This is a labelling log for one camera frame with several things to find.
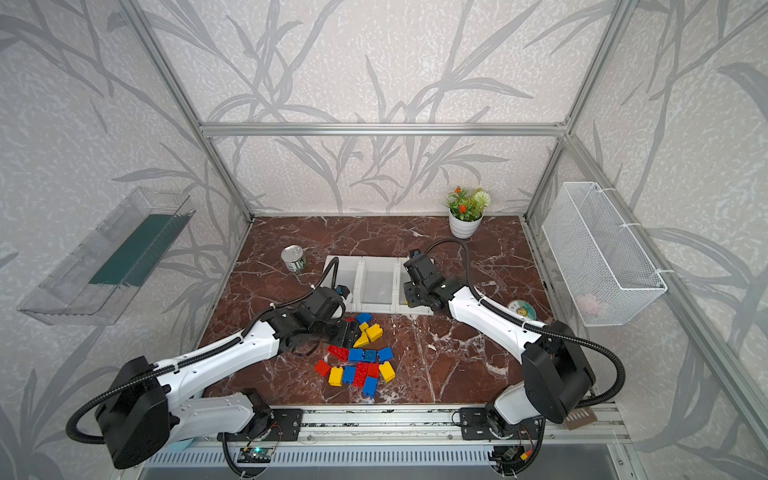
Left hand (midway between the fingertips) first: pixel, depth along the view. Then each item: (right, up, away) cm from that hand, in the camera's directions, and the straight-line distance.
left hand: (355, 322), depth 82 cm
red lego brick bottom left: (-9, -13, 0) cm, 16 cm away
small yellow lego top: (+2, -3, +5) cm, 6 cm away
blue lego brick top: (+1, -1, +9) cm, 9 cm away
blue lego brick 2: (+4, -10, +1) cm, 10 cm away
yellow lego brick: (+5, -5, +5) cm, 8 cm away
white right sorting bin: (+13, +11, +12) cm, 21 cm away
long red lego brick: (-5, -9, +3) cm, 11 cm away
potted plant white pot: (+36, +27, +29) cm, 54 cm away
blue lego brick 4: (-1, -14, -1) cm, 14 cm away
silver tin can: (-25, +17, +20) cm, 36 cm away
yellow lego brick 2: (+2, -5, +1) cm, 6 cm away
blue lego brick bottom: (+5, -17, -2) cm, 17 cm away
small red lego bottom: (+5, -13, -1) cm, 14 cm away
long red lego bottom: (+2, -14, -2) cm, 14 cm away
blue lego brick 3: (+8, -10, +3) cm, 13 cm away
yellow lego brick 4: (+9, -13, -2) cm, 16 cm away
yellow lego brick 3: (-5, -14, -3) cm, 15 cm away
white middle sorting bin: (+4, +8, +19) cm, 21 cm away
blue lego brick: (0, -9, 0) cm, 9 cm away
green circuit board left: (-22, -29, -11) cm, 38 cm away
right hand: (+17, +12, +5) cm, 21 cm away
